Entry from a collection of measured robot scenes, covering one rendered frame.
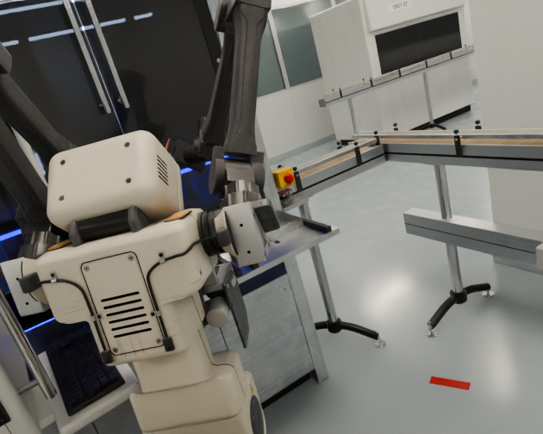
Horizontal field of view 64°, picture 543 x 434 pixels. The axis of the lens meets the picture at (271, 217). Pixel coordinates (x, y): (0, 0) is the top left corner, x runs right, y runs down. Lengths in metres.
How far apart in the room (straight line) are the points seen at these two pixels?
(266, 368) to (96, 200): 1.38
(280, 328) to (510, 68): 1.66
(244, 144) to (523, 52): 1.79
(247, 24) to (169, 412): 0.80
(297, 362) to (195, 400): 1.18
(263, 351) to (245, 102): 1.28
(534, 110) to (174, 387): 2.09
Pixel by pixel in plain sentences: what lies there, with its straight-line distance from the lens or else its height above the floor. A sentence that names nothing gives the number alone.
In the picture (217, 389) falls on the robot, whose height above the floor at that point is 0.88.
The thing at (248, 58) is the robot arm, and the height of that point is 1.46.
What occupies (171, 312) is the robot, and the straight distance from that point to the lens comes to 0.77.
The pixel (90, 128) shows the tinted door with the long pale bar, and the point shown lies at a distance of 1.55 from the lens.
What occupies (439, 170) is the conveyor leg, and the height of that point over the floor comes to 0.79.
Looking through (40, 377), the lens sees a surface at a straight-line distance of 1.13.
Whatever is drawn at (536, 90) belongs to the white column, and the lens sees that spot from 2.46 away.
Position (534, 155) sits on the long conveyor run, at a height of 0.90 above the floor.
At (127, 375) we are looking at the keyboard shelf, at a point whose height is 0.80.
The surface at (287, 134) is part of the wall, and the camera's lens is 7.14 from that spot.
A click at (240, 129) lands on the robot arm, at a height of 1.33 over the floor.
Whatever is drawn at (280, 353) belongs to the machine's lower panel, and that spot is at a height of 0.26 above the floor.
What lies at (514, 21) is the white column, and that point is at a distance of 2.46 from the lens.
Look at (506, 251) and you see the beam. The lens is 2.06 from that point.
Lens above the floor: 1.43
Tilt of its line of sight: 18 degrees down
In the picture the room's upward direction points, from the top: 16 degrees counter-clockwise
